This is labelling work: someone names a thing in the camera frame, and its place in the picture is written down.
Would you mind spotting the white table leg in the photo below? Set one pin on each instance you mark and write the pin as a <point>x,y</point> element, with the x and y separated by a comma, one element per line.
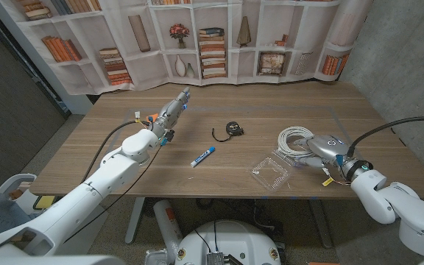
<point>134,221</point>
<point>321,224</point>

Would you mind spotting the white chair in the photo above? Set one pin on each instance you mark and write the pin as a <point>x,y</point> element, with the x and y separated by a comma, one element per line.
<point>11,184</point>

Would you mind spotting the black tape measure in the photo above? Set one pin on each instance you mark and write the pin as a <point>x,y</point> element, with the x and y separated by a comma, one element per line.
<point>234,129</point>

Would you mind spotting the clear plastic clamshell container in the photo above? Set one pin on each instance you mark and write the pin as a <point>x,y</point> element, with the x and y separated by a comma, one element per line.
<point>271,173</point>

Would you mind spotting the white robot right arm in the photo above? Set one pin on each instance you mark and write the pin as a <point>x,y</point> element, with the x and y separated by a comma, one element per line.
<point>410,210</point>

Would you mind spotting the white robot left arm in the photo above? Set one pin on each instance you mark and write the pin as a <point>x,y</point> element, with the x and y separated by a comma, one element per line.
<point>105,176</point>

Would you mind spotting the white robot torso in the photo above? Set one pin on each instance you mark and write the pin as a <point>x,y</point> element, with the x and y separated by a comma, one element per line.
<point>230,243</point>

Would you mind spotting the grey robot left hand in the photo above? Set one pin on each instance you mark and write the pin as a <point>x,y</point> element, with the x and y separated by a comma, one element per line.
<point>169,114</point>

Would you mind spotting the blue and white marker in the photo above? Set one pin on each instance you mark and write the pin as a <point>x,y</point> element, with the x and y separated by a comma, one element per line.
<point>201,157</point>

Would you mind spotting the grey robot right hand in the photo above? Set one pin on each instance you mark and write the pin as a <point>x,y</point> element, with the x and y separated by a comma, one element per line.
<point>328,149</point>

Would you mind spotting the printed bookshelf backdrop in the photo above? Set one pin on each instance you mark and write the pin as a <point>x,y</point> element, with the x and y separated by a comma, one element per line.
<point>215,22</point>

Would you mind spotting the yellow and black object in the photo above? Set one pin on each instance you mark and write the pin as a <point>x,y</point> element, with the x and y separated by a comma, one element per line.
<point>42,201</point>

